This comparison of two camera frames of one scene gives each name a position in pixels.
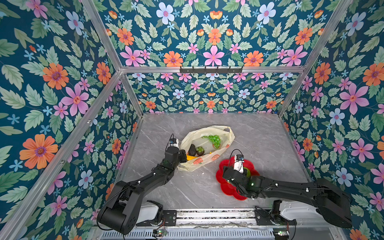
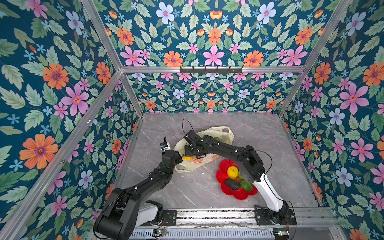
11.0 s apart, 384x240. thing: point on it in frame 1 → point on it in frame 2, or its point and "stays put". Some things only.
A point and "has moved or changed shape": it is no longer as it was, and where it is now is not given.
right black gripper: (225, 170) → (187, 151)
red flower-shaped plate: (226, 187) stays put
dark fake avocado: (192, 151) has moved or changed shape
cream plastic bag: (195, 137) stays put
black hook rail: (211, 70) stays put
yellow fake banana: (188, 157) stays put
